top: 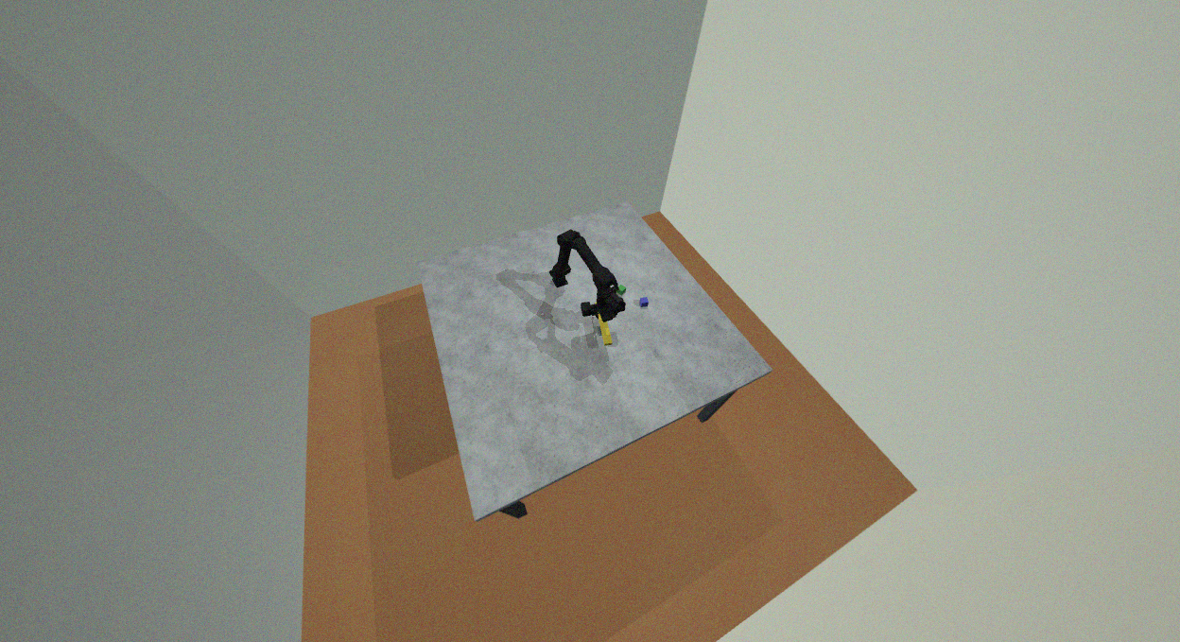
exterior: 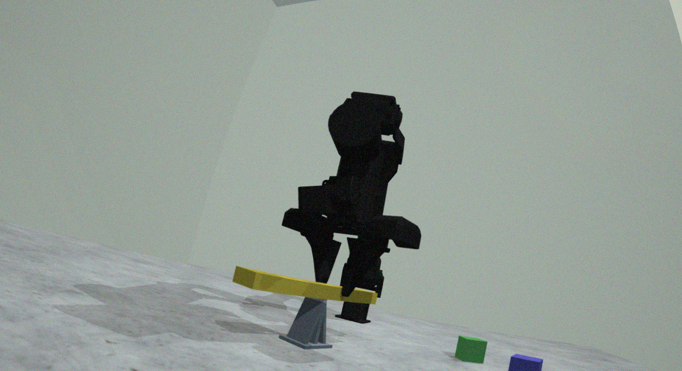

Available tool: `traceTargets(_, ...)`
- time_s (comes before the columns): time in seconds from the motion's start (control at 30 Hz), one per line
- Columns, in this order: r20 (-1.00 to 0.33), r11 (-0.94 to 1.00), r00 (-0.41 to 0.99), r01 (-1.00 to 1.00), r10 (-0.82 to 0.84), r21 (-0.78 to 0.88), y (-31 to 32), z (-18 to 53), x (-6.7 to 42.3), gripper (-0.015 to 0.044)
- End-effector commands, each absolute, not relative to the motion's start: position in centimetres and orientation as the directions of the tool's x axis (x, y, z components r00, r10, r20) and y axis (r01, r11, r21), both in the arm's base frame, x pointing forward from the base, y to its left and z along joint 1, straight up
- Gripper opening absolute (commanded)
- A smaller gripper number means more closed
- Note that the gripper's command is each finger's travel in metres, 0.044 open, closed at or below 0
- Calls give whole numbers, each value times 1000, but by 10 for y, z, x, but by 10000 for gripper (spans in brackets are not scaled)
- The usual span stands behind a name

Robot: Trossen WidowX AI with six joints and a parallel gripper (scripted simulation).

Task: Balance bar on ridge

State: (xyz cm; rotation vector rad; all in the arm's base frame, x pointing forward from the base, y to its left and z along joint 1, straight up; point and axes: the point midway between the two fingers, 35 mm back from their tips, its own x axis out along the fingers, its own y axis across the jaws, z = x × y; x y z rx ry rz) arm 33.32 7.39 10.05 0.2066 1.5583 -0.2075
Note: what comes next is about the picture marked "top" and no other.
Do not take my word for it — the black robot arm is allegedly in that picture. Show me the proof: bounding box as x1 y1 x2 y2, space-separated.
549 230 625 322

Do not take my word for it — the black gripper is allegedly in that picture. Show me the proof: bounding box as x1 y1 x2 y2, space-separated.
581 297 607 319

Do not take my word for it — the yellow bar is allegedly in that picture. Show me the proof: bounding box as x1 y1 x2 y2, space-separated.
598 313 612 346

